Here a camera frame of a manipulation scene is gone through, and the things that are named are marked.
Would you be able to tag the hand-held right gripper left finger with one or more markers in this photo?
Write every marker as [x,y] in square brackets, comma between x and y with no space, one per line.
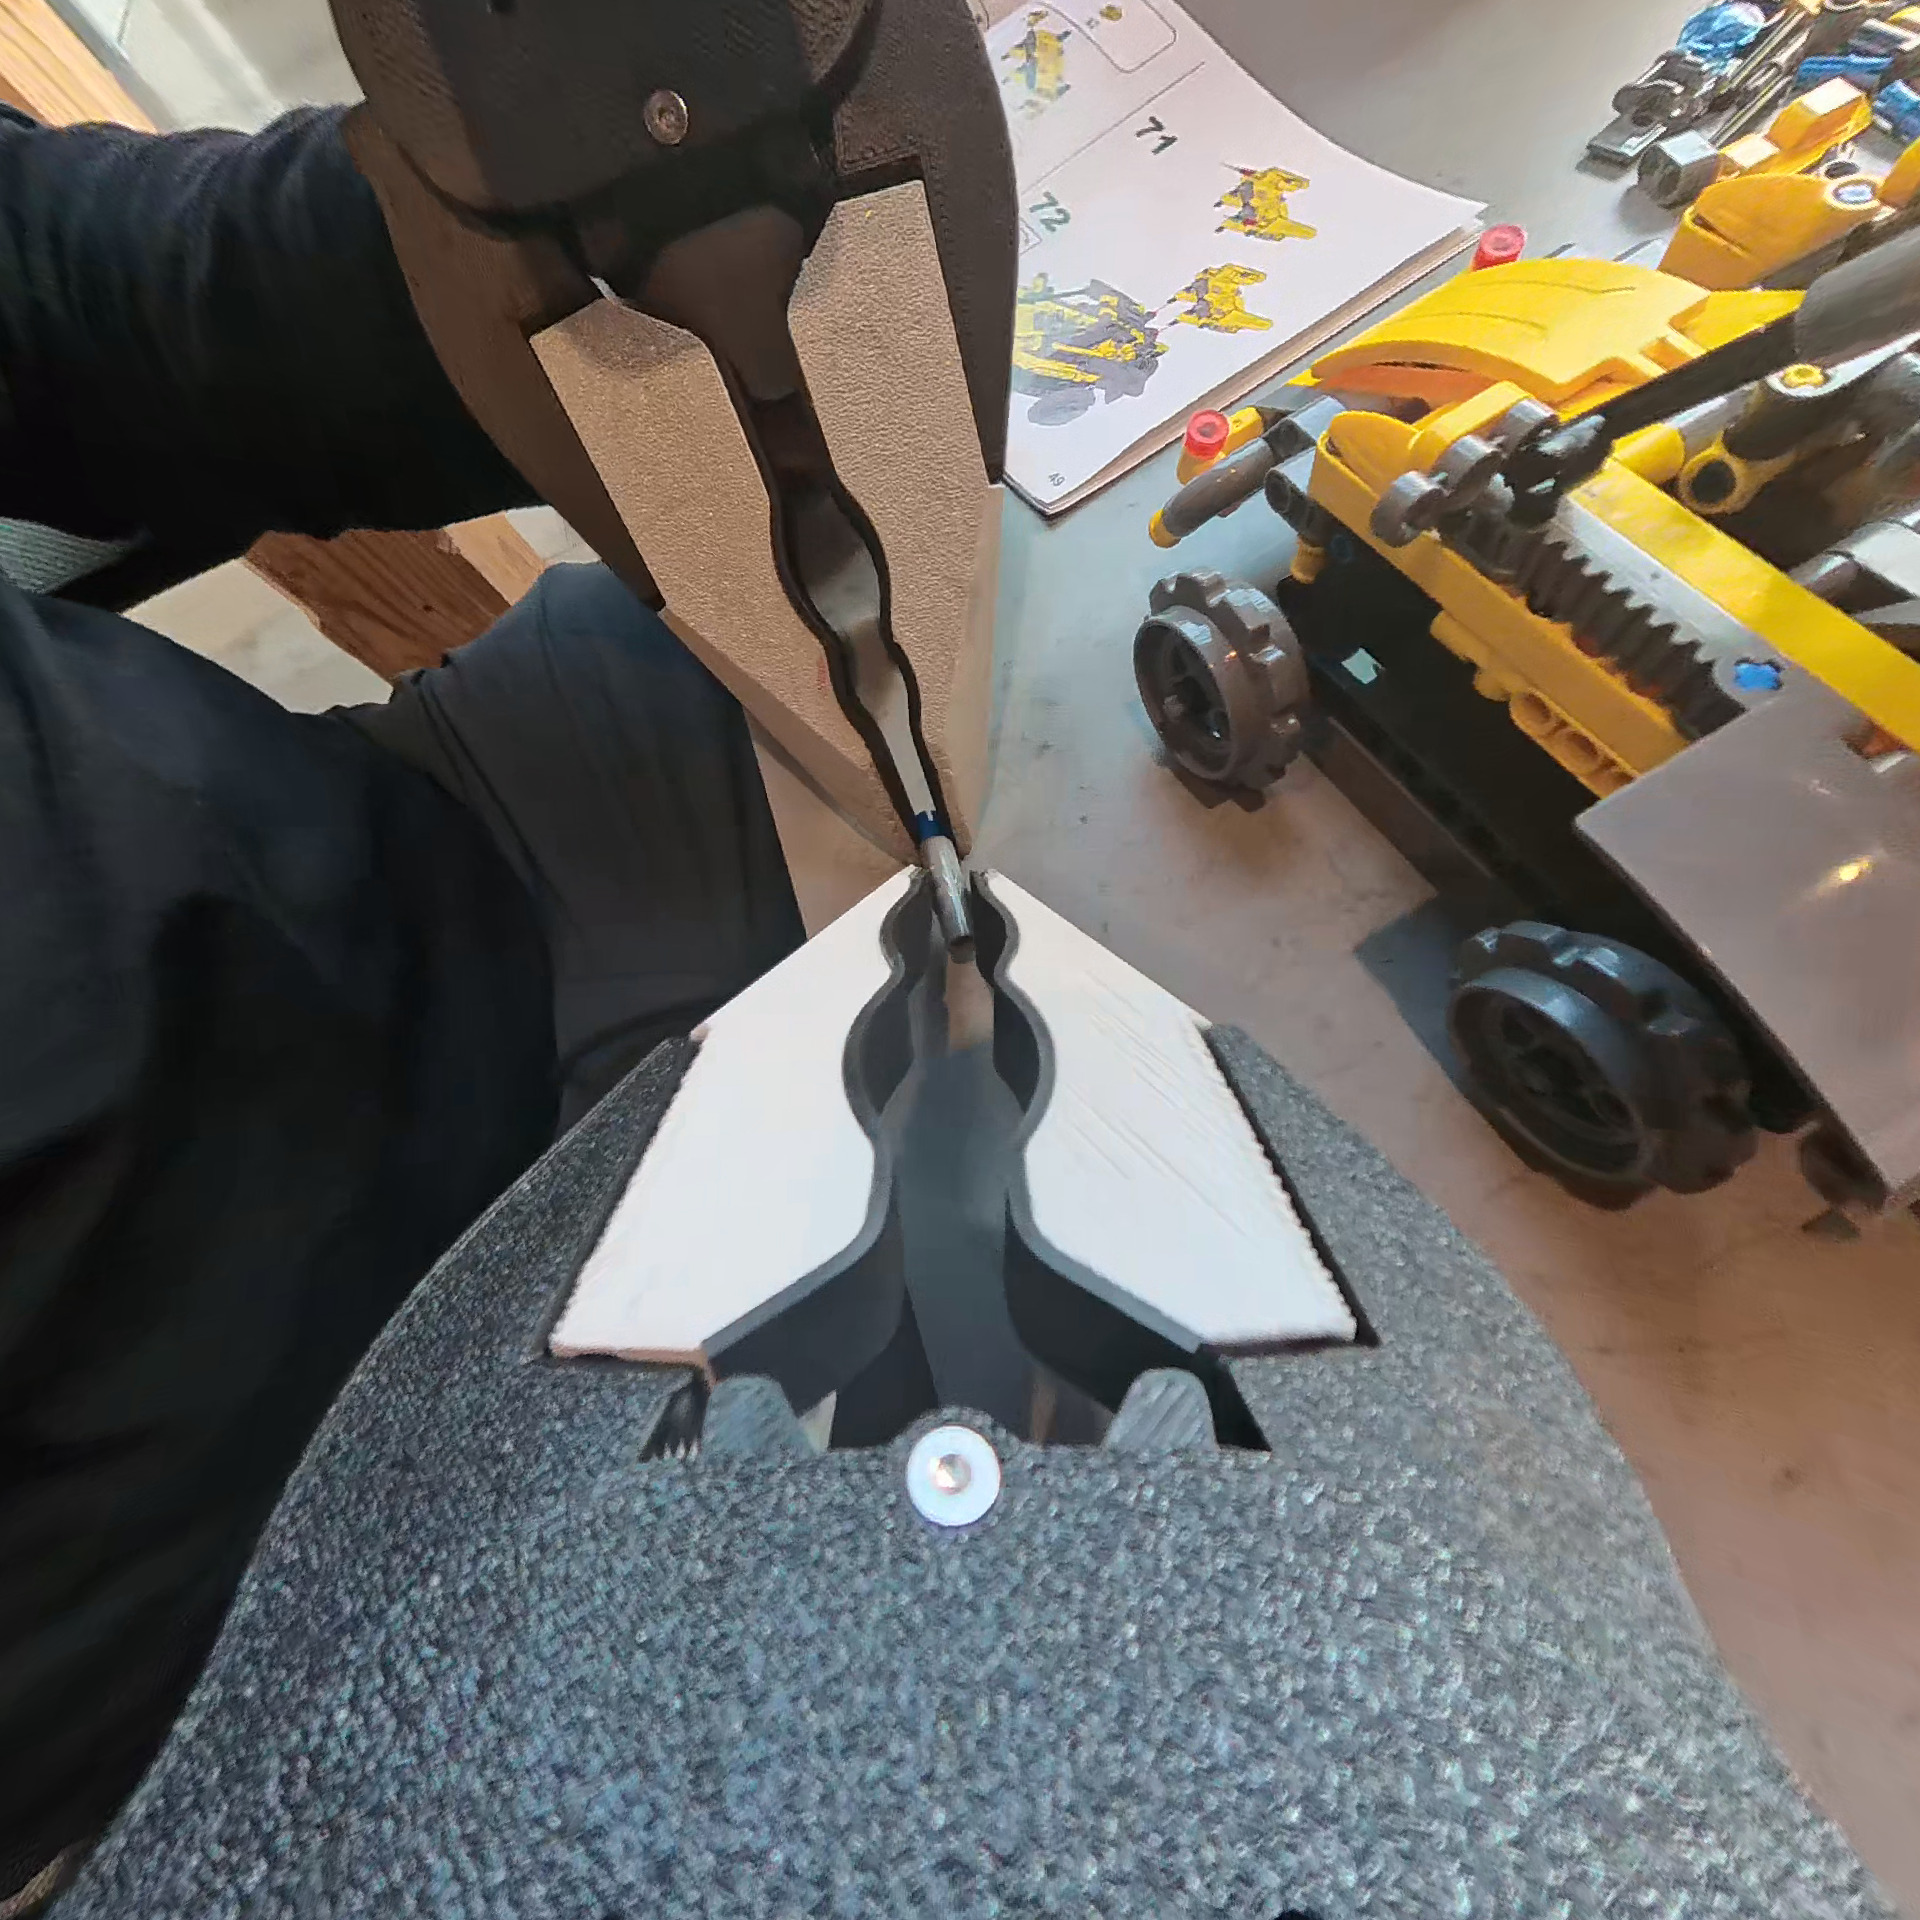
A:
[753,1200]

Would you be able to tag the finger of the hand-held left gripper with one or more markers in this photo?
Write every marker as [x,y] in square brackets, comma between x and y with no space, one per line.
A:
[900,421]
[693,513]

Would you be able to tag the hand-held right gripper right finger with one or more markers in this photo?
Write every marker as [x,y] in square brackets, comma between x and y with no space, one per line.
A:
[1188,1187]

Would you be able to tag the toy brick instruction booklet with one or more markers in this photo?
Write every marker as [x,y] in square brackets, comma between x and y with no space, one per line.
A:
[1202,241]

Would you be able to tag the small grey toy connector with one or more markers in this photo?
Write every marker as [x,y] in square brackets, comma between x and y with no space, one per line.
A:
[946,891]

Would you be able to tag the small blue toy pin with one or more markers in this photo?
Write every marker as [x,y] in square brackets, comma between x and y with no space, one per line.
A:
[926,827]

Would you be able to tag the person's left forearm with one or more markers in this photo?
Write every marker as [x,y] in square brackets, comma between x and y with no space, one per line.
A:
[212,333]

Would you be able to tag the grey desk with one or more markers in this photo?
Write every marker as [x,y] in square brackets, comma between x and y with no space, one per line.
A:
[1262,900]

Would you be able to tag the person's black clothing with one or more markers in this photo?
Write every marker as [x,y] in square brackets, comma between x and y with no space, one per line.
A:
[272,1141]

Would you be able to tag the yellow toy brick vehicle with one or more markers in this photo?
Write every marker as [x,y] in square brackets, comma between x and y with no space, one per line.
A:
[1592,691]

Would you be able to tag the pile of loose toy bricks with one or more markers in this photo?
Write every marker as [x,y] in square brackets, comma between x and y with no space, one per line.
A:
[1772,120]

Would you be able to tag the wooden post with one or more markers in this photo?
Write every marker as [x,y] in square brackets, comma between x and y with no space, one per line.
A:
[406,593]

